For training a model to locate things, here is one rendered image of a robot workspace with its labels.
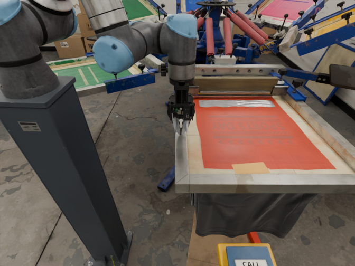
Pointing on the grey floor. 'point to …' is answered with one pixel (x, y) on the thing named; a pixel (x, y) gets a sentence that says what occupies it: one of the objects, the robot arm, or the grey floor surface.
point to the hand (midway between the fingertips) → (180, 130)
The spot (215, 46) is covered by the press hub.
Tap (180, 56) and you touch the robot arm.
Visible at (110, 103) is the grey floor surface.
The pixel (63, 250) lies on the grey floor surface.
